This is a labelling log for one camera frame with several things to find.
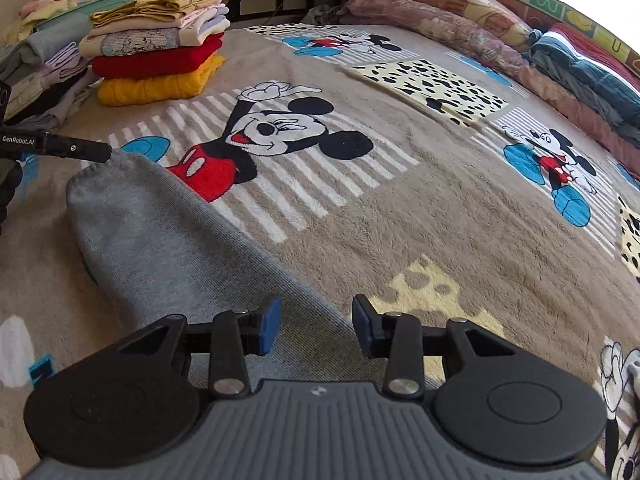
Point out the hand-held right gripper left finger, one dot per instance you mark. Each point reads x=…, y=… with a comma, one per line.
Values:
x=269, y=325

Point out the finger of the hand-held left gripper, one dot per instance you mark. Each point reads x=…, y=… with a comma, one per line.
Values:
x=75, y=149

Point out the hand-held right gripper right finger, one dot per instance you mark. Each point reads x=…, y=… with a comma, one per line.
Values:
x=361, y=325

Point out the grey pants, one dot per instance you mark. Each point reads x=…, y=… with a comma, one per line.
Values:
x=165, y=260

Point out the pile of lilac grey clothes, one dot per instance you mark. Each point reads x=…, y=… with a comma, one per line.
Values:
x=50, y=85

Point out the folded yellow sweater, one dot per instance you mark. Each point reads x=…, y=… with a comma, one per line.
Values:
x=150, y=85

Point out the folded grey garment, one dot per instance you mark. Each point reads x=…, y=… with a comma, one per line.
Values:
x=45, y=42

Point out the folded red sweater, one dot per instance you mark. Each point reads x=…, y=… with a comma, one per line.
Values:
x=150, y=60

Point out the printed cartoon blanket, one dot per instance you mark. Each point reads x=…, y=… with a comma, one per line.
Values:
x=400, y=210

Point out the folded beige sequin top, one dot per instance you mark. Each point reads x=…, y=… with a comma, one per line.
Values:
x=130, y=40

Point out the mint green tray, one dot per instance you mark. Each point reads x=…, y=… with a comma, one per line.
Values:
x=80, y=10

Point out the folded pale yellow cloth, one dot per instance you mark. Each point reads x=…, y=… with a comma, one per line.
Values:
x=155, y=5

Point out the folded white pink top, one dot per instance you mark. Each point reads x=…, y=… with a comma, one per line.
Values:
x=205, y=20

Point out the long pink floral pillow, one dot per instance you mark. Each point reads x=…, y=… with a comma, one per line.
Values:
x=460, y=35

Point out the yellow floral pillow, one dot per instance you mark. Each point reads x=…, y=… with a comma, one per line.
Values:
x=465, y=10

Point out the colourful picture headboard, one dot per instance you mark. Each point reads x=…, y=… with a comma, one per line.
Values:
x=540, y=0

